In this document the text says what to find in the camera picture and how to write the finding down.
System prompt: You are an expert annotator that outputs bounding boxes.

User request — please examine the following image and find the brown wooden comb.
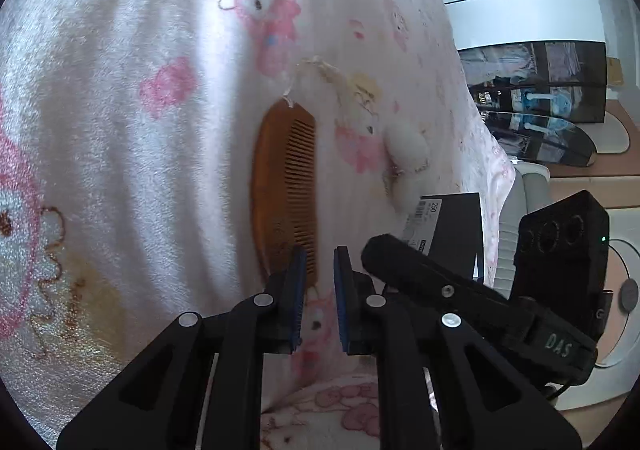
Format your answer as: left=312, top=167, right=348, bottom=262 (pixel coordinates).
left=250, top=98, right=318, bottom=288

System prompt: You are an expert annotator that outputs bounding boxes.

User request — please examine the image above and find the grey padded headboard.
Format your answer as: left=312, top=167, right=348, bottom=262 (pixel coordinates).
left=494, top=162, right=551, bottom=298

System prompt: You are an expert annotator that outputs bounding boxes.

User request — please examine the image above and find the black cardboard storage box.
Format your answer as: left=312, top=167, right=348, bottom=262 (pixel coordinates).
left=400, top=193, right=485, bottom=283

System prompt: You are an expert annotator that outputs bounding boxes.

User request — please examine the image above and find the black glass display cabinet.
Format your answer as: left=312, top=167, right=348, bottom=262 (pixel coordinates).
left=459, top=41, right=606, bottom=168

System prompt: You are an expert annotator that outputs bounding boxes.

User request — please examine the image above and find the pink bunny print blanket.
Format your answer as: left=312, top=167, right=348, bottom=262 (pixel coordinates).
left=1, top=0, right=514, bottom=444

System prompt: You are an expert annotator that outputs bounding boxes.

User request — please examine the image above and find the cream comb tassel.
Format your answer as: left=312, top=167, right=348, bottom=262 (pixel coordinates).
left=282, top=55, right=354, bottom=107

